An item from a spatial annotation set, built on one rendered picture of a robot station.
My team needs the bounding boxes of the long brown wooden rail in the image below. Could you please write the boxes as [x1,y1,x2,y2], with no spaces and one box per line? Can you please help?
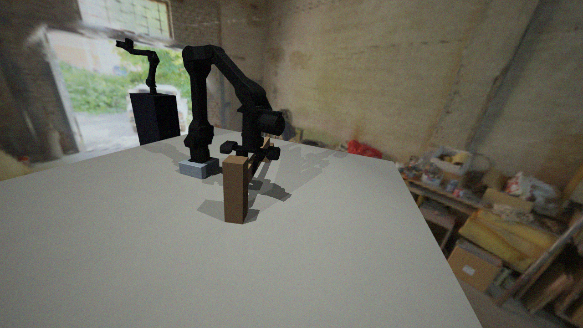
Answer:
[248,137,270,184]

